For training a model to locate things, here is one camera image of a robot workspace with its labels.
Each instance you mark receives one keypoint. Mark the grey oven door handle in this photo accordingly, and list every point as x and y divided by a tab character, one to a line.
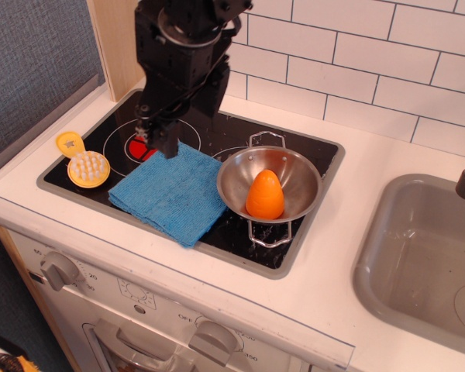
133	348

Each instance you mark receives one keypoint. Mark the grey oven knob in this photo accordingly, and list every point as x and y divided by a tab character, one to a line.
214	341
58	270

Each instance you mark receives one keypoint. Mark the grey left oven knob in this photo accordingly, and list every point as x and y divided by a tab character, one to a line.
58	270

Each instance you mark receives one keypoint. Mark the orange yellow object at corner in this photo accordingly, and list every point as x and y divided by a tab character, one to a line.
12	363

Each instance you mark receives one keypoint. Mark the orange plastic carrot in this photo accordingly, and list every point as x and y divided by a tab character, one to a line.
265	199

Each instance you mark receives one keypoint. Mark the grey plastic sink basin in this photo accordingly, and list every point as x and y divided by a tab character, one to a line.
411	268

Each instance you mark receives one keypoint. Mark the steel colander bowl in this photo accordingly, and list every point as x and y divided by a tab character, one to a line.
300	180

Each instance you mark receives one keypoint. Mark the light wooden side post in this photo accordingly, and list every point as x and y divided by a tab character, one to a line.
114	27

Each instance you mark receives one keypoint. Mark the blue towel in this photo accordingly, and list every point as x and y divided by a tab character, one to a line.
176	196

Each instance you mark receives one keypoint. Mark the grey right oven knob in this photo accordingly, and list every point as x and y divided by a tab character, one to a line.
214	341

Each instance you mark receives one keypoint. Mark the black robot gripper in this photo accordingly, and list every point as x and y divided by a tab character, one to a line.
181	46

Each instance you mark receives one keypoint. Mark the yellow brush with white bristles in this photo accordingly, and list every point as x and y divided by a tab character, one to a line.
86	168

